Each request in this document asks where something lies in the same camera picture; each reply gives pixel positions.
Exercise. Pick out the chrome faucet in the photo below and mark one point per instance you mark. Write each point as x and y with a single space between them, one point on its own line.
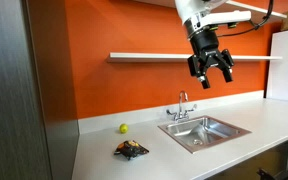
182 113

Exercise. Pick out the stainless steel sink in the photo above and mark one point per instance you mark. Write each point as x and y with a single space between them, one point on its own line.
202 132

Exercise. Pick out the white wall shelf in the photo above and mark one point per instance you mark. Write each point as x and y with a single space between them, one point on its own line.
121 57

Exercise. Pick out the dark tall cabinet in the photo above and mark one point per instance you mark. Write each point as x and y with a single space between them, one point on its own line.
38 116

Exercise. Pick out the white upper shelf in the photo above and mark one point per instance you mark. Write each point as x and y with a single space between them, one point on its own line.
257 13

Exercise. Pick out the black chair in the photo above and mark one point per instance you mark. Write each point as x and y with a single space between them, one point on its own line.
264 175

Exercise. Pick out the yellow-green lime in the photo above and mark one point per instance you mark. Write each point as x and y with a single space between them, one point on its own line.
123 128

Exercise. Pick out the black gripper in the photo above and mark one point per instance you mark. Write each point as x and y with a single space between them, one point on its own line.
206 54

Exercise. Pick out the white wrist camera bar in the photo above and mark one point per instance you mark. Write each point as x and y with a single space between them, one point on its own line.
227 17

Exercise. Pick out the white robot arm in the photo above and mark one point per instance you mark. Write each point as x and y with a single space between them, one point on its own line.
192 12

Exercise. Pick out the black orange snack bag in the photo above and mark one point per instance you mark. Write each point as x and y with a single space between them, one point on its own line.
130 149

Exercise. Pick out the white panel board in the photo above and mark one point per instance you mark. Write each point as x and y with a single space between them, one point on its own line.
277 86

